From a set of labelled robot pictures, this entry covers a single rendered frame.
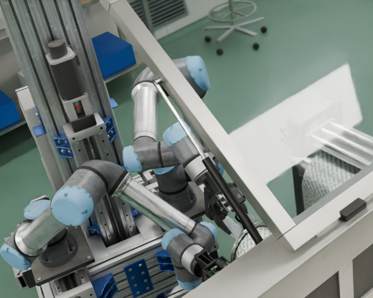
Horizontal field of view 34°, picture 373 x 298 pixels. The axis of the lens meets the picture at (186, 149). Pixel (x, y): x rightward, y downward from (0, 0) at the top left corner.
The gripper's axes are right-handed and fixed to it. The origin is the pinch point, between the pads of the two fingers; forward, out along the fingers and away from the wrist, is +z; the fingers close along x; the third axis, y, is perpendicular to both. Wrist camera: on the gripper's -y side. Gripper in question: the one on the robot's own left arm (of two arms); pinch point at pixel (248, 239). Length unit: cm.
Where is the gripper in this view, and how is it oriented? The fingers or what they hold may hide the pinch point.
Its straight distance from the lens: 161.2
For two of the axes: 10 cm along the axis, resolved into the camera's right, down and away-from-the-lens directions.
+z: 5.7, 8.0, -1.9
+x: 7.8, -4.7, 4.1
